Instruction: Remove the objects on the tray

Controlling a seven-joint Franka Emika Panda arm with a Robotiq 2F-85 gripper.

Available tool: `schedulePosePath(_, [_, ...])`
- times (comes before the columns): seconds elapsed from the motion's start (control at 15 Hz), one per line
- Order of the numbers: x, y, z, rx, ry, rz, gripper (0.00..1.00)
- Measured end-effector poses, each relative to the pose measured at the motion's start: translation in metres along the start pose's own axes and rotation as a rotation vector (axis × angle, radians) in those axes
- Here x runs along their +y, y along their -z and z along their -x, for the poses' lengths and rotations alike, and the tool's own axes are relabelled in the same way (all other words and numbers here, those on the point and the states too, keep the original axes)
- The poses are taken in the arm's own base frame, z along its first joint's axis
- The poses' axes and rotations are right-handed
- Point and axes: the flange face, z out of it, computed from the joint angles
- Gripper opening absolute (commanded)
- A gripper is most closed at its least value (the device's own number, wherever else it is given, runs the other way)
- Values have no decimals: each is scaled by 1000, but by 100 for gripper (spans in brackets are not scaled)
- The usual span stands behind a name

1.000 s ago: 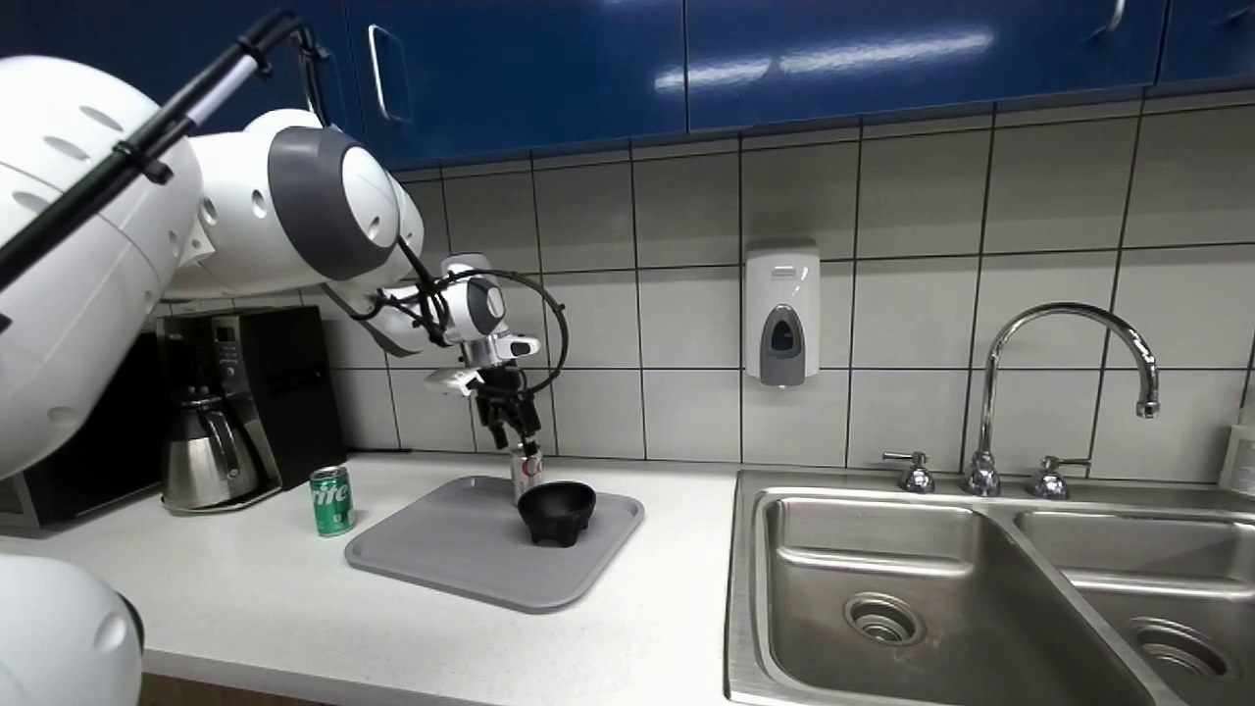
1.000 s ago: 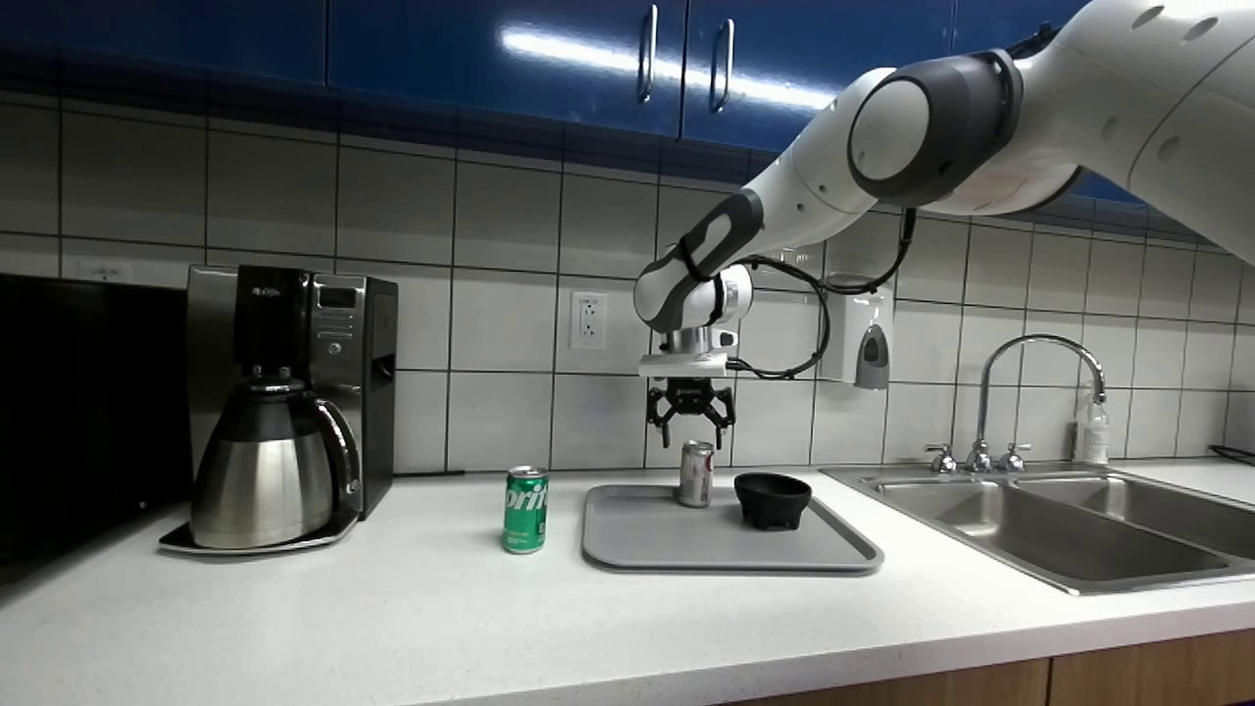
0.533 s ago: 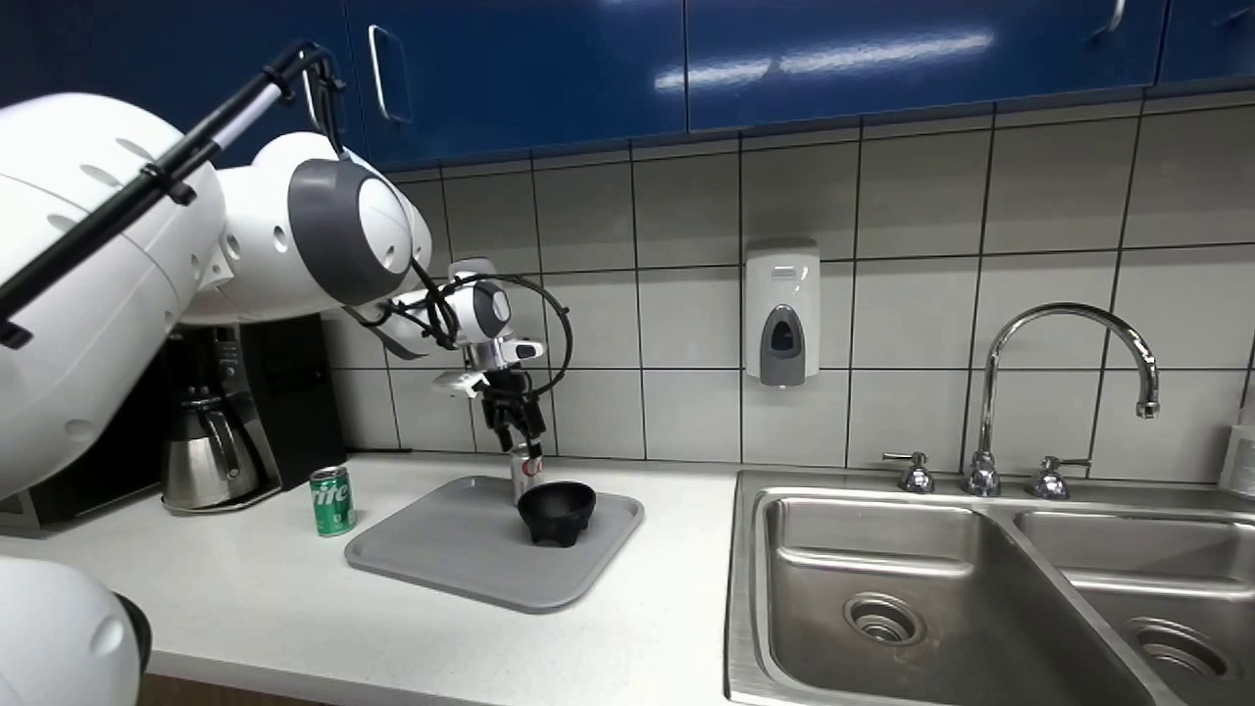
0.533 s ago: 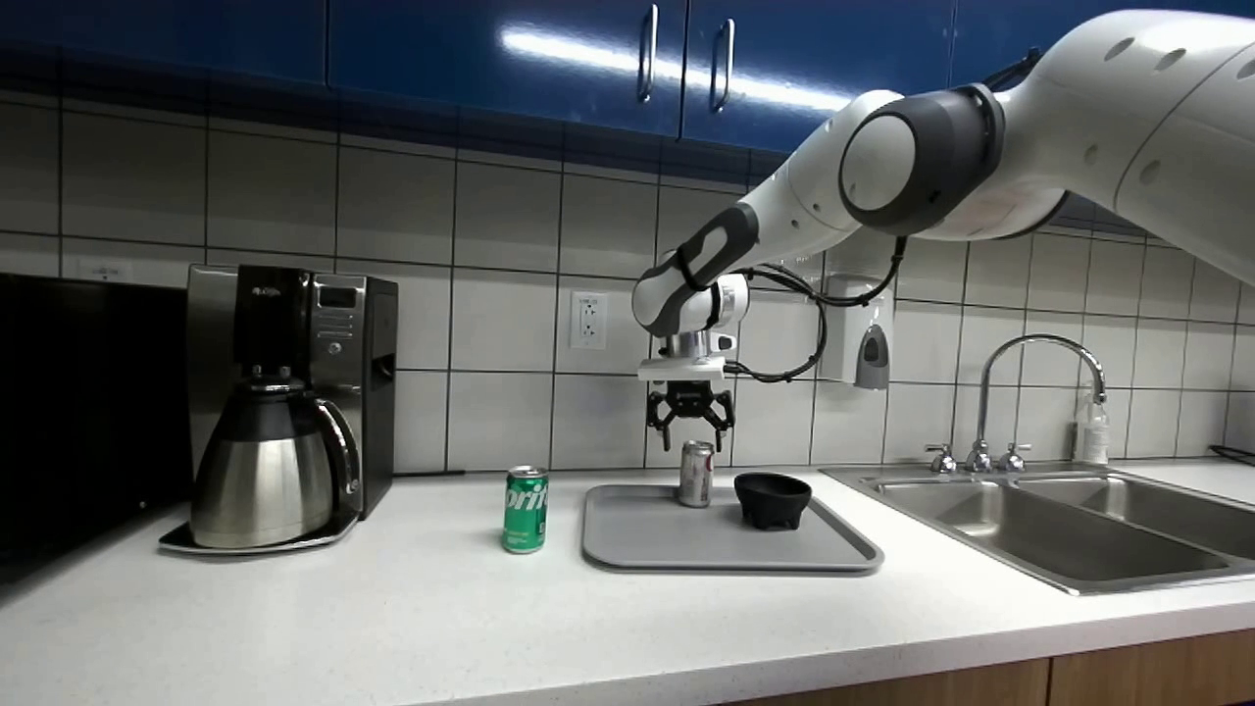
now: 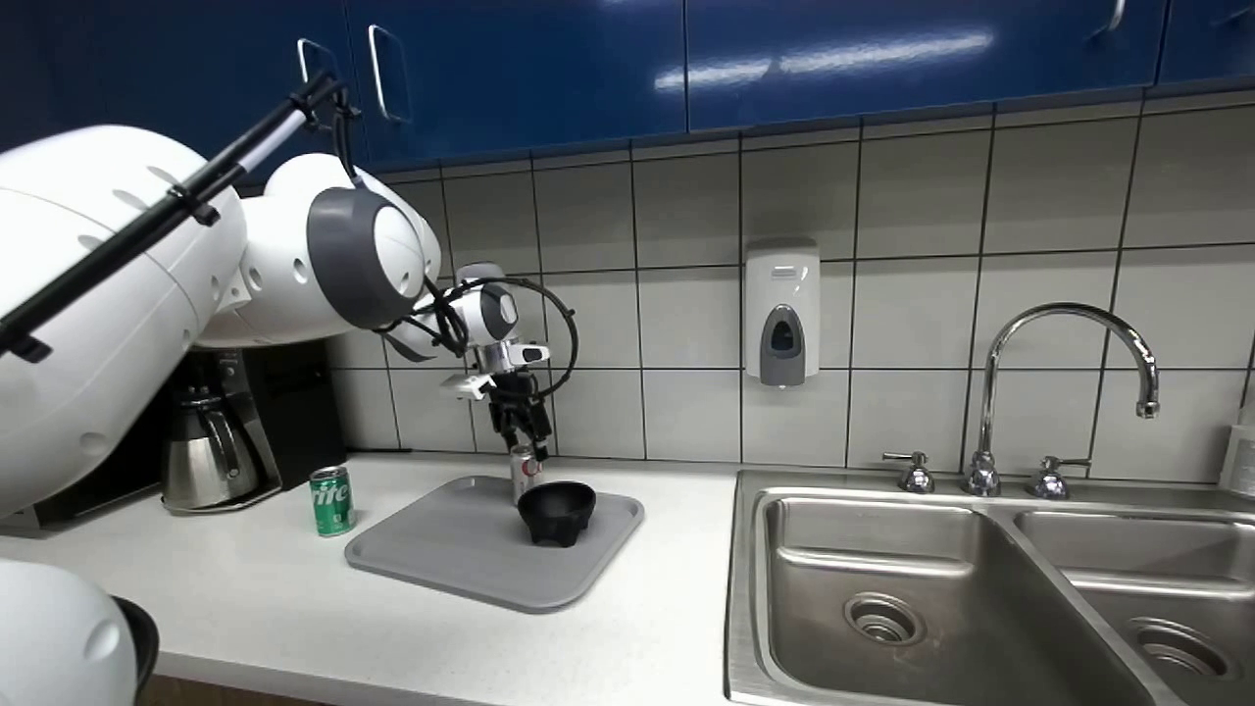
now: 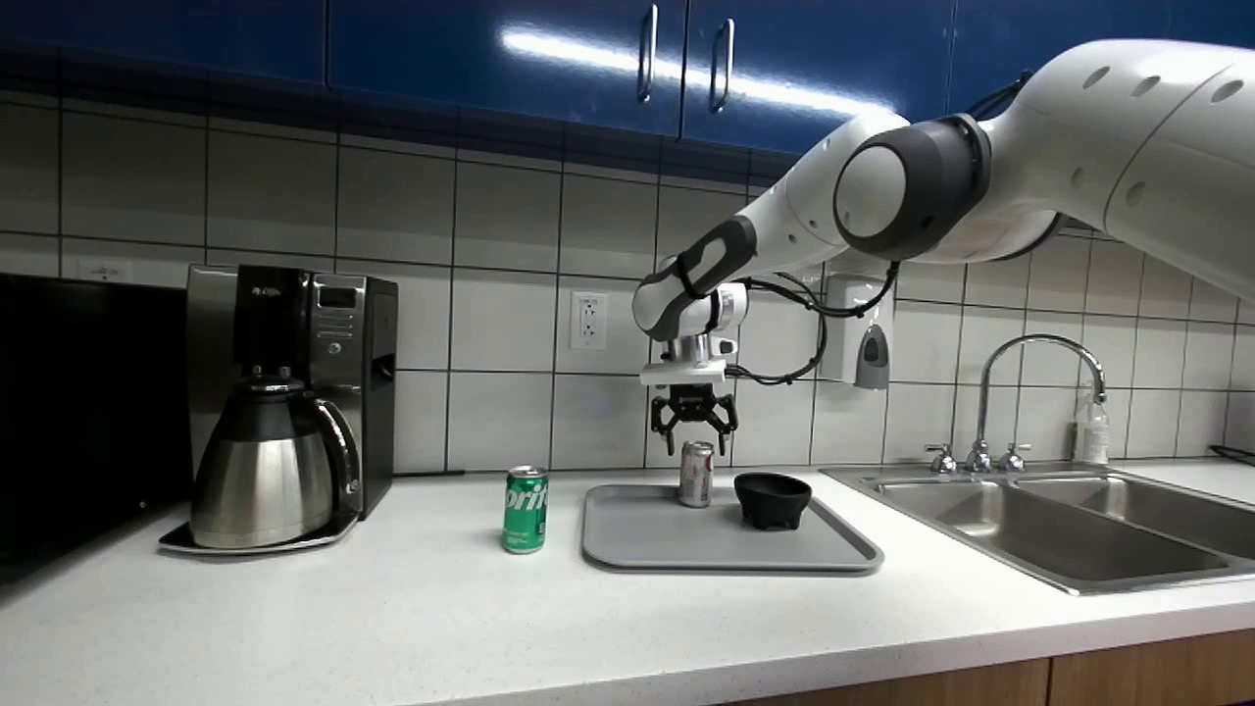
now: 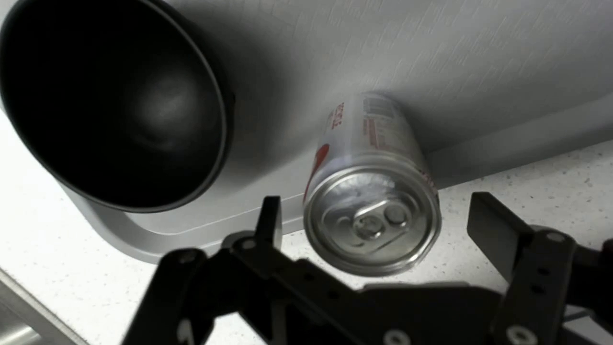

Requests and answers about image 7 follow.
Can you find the black bowl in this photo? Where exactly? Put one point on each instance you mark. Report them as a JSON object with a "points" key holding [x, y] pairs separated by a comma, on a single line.
{"points": [[115, 107]]}

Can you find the stainless steel double sink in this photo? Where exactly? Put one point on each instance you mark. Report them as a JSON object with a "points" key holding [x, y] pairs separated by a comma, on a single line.
{"points": [[19, 326]]}

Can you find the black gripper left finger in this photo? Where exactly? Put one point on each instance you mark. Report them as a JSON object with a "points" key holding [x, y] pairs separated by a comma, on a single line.
{"points": [[184, 280]]}

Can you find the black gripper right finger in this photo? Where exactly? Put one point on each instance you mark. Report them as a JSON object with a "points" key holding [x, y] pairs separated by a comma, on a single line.
{"points": [[542, 274]]}

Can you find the grey plastic tray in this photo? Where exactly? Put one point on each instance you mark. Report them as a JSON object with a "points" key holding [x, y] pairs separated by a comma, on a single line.
{"points": [[414, 63]]}

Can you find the white red soda can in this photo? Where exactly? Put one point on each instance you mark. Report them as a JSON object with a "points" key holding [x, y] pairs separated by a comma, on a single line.
{"points": [[370, 222]]}

